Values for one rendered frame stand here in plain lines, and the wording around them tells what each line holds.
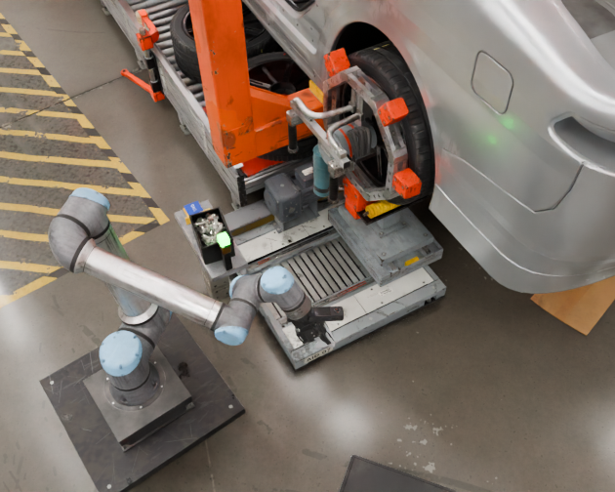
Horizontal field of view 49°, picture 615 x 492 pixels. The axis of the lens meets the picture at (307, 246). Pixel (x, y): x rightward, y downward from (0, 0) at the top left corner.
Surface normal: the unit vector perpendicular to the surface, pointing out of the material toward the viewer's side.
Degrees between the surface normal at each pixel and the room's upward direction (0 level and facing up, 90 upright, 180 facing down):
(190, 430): 0
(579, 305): 2
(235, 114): 90
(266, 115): 90
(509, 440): 0
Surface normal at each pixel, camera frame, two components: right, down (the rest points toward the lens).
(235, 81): 0.49, 0.67
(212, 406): -0.01, -0.63
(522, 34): -0.68, -0.03
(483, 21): -0.84, 0.22
